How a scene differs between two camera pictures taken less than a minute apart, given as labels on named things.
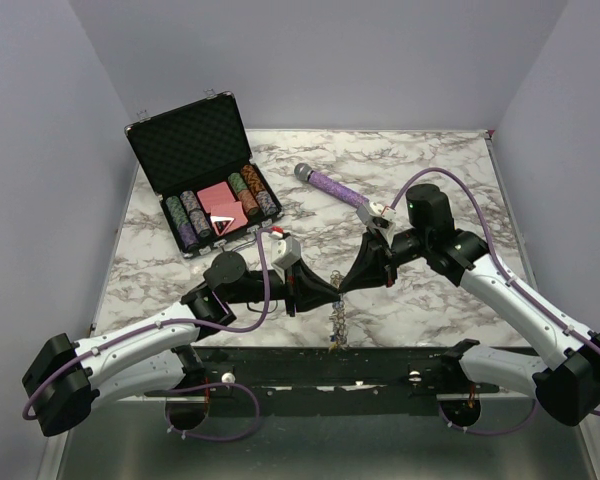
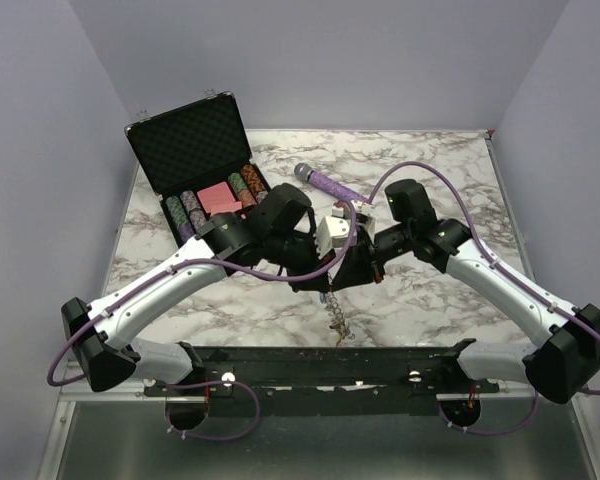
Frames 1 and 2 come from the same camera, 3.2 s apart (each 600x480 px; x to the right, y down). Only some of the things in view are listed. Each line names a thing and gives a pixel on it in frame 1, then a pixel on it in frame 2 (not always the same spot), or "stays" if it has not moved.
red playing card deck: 218,200 stays
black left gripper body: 283,288 -> 295,254
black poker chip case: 197,158 stays
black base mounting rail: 261,381 stays
